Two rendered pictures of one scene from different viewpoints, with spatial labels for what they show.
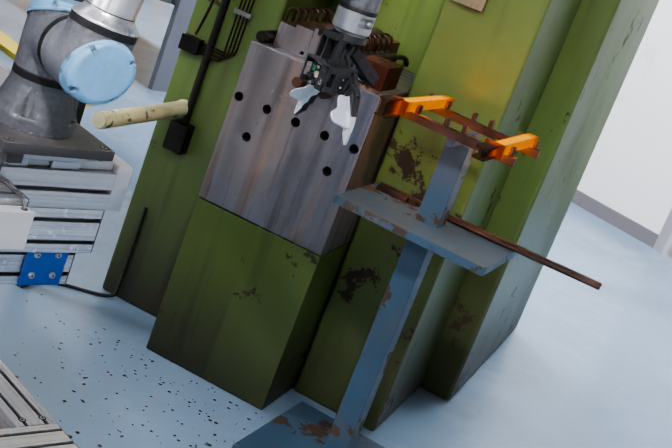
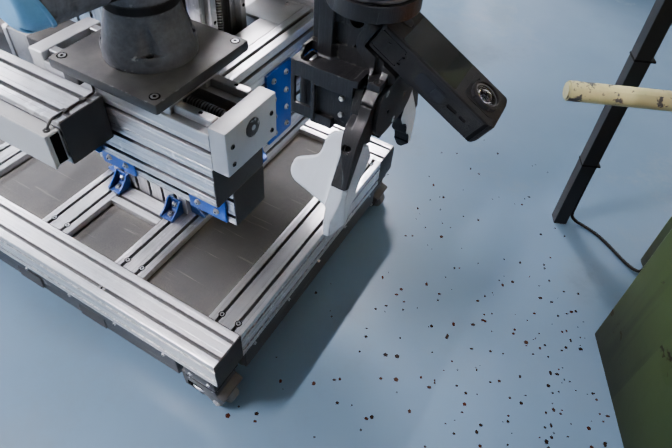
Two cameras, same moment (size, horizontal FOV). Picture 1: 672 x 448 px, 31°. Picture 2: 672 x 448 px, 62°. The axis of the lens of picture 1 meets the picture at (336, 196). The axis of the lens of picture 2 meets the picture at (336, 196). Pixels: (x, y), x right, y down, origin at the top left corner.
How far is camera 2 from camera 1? 2.16 m
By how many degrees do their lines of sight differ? 69
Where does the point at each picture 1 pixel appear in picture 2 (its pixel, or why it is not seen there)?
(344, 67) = (345, 70)
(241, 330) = (650, 389)
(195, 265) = (647, 290)
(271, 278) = not seen: outside the picture
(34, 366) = (455, 285)
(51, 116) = (108, 43)
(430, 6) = not seen: outside the picture
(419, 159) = not seen: outside the picture
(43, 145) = (82, 72)
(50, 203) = (154, 139)
